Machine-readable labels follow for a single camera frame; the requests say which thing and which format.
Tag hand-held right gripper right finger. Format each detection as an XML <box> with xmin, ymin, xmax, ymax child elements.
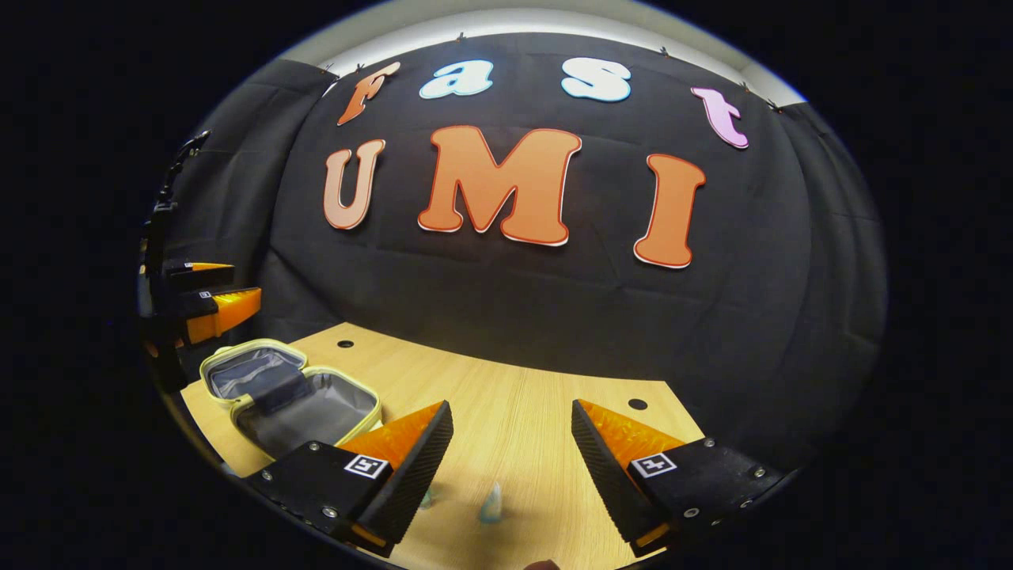
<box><xmin>571</xmin><ymin>398</ymin><xmax>792</xmax><ymax>559</ymax></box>

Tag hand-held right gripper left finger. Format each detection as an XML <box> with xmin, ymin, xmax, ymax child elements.
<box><xmin>241</xmin><ymin>400</ymin><xmax>457</xmax><ymax>559</ymax></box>

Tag blue and white tube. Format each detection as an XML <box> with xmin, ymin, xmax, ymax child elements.
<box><xmin>478</xmin><ymin>481</ymin><xmax>506</xmax><ymax>525</ymax></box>

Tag pale yellow small suitcase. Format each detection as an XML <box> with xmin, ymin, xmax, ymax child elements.
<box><xmin>199</xmin><ymin>339</ymin><xmax>383</xmax><ymax>462</ymax></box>

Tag black backdrop cloth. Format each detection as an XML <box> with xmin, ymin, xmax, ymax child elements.
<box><xmin>142</xmin><ymin>32</ymin><xmax>889</xmax><ymax>476</ymax></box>

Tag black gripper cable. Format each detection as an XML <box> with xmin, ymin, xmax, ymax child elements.
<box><xmin>157</xmin><ymin>129</ymin><xmax>212</xmax><ymax>208</ymax></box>

